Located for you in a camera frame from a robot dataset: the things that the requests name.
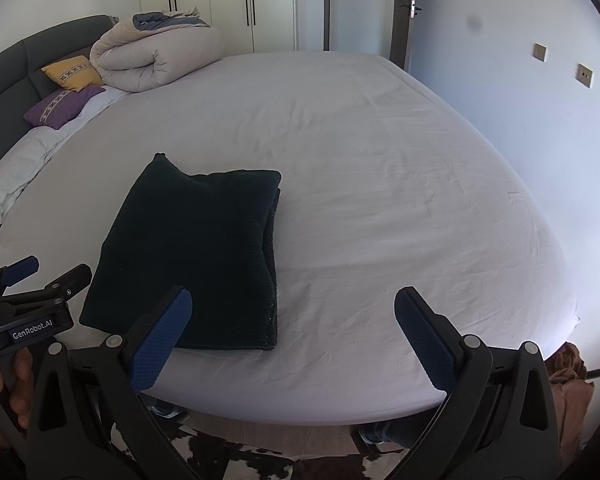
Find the brass wall plate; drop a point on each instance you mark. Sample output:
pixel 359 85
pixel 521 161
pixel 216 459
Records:
pixel 585 75
pixel 540 52

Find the dark wooden door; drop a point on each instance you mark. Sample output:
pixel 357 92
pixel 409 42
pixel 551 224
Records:
pixel 400 35

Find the white pillow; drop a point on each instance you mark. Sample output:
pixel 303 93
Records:
pixel 15 175

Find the cowhide rug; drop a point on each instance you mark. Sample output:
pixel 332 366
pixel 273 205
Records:
pixel 240 460

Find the person's left hand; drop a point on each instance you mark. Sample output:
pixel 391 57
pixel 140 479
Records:
pixel 20 390

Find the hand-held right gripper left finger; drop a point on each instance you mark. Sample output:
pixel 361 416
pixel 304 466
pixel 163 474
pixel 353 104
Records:
pixel 165 340

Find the bed with white sheet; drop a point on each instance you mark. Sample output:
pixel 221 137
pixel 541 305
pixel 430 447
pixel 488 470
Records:
pixel 380 185

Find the brown cloth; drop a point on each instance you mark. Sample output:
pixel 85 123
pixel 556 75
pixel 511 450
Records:
pixel 575 410

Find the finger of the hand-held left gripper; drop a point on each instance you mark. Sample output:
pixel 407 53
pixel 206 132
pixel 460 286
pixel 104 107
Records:
pixel 72 280
pixel 22 266

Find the yellow patterned pillow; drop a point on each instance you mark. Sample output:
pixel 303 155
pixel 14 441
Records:
pixel 72 72

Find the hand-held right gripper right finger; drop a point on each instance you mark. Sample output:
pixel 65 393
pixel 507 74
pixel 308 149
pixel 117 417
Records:
pixel 425 340

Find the folded beige duvet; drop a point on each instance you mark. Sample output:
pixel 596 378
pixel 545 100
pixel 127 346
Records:
pixel 155 55

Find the purple patterned pillow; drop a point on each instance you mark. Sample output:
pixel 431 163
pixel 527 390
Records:
pixel 60 107

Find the dark green knit sweater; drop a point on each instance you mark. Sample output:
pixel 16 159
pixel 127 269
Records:
pixel 190 240

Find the cream wardrobe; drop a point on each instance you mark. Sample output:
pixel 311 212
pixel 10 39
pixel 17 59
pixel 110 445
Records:
pixel 275 5

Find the grey upholstered headboard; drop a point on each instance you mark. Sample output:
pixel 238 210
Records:
pixel 10 75

